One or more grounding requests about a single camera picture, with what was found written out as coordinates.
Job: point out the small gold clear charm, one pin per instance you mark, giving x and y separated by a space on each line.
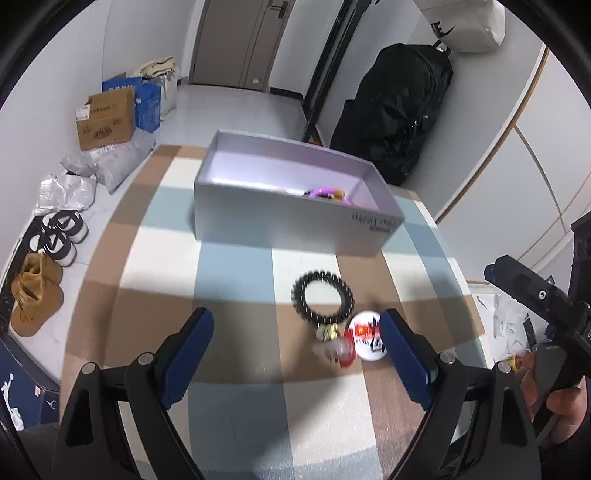
328 333

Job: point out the grey door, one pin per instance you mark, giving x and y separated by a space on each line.
231 46

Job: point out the beige folded clothes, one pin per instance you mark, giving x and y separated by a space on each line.
154 67

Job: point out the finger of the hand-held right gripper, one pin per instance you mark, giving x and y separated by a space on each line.
581 258
526 284

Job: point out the brown cardboard box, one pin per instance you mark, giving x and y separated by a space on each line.
106 120

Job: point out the black metal rack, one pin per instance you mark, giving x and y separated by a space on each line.
323 69

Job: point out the brown suede boot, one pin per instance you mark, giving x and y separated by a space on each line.
37 304
46 270

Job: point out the black backpack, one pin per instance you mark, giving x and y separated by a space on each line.
392 110

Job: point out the small yellow red toy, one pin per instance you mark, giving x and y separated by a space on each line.
516 363

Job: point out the blue shoe box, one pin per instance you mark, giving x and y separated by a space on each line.
23 383

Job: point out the blue cardboard box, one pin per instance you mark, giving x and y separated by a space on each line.
147 108

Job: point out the silver cardboard box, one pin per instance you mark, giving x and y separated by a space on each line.
277 217

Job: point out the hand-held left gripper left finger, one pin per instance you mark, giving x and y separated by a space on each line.
189 355

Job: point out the black white sneaker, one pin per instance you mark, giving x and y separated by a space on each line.
51 247
64 226

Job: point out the checkered tablecloth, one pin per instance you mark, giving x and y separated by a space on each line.
231 424

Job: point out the white canvas bag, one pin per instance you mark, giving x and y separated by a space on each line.
461 27

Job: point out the person's right hand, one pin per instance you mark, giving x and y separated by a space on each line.
570 415

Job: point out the silver parcel bag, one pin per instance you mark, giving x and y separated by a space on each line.
64 194

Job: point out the white crumpled plastic bag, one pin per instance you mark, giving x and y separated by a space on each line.
508 318

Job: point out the white round badge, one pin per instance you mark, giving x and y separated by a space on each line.
362 332

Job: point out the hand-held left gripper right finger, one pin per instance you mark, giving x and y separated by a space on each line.
406 355

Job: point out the white wardrobe door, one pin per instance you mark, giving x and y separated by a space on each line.
508 161

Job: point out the light grey parcel bag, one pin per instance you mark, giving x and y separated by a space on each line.
78 164

